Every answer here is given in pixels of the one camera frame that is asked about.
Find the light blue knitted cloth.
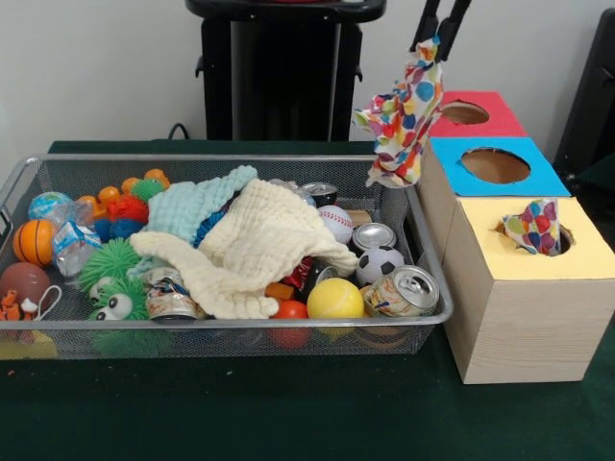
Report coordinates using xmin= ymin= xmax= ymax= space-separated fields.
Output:
xmin=127 ymin=165 xmax=259 ymax=279

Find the printed drink can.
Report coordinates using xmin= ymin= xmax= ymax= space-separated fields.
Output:
xmin=363 ymin=264 xmax=441 ymax=318

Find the crushed clear plastic bottle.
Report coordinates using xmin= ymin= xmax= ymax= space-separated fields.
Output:
xmin=47 ymin=201 xmax=103 ymax=278

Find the yellow tennis ball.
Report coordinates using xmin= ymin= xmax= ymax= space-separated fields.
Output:
xmin=306 ymin=277 xmax=365 ymax=320

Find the black upright panel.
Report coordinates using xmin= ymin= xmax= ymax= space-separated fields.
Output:
xmin=552 ymin=7 xmax=615 ymax=182

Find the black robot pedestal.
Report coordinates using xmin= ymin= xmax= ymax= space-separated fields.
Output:
xmin=184 ymin=0 xmax=388 ymax=141

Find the blue green globe ball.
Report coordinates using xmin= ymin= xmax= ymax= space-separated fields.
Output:
xmin=27 ymin=190 xmax=73 ymax=221

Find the cream knitted cloth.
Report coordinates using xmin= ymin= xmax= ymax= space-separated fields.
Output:
xmin=128 ymin=178 xmax=359 ymax=321

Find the shallow mesh bin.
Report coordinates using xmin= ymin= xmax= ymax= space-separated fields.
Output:
xmin=0 ymin=153 xmax=455 ymax=359

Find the brown mini football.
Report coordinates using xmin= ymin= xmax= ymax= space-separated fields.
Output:
xmin=0 ymin=261 xmax=52 ymax=313

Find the wooden box with three holes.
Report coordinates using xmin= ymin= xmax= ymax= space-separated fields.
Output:
xmin=415 ymin=89 xmax=615 ymax=385

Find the white baseball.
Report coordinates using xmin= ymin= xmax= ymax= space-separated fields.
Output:
xmin=317 ymin=205 xmax=356 ymax=245

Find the silver drink can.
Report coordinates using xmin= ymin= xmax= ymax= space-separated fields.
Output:
xmin=353 ymin=223 xmax=398 ymax=252

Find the dark green tablecloth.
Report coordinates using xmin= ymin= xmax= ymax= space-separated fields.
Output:
xmin=0 ymin=138 xmax=615 ymax=461
xmin=574 ymin=153 xmax=615 ymax=227

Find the small red ball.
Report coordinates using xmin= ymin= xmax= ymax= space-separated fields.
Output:
xmin=271 ymin=300 xmax=309 ymax=321

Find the colourful polka-dot cloth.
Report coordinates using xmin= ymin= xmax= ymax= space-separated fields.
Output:
xmin=353 ymin=36 xmax=446 ymax=189
xmin=503 ymin=196 xmax=562 ymax=256

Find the black and white soccer ball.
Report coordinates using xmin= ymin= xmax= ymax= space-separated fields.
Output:
xmin=355 ymin=245 xmax=406 ymax=287

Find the orange mini basketball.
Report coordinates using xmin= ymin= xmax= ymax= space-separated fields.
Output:
xmin=12 ymin=219 xmax=58 ymax=267

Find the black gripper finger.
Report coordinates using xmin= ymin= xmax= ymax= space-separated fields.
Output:
xmin=437 ymin=0 xmax=475 ymax=62
xmin=409 ymin=0 xmax=442 ymax=53

